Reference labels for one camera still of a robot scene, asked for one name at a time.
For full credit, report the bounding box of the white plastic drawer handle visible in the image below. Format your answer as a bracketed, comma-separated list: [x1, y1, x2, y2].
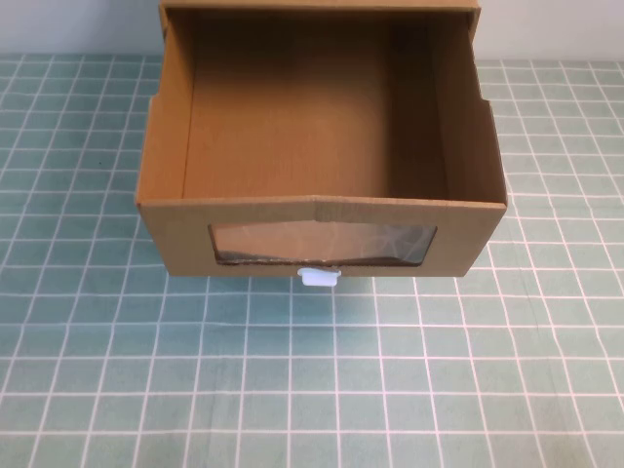
[297, 266, 341, 289]

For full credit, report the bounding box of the brown cardboard drawer with window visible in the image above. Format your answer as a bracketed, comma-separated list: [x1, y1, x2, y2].
[134, 7, 510, 280]

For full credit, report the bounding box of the brown cardboard shoe box shell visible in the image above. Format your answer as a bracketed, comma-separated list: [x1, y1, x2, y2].
[157, 0, 485, 102]

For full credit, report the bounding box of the green checked tablecloth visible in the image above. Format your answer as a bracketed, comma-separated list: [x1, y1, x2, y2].
[0, 51, 624, 468]

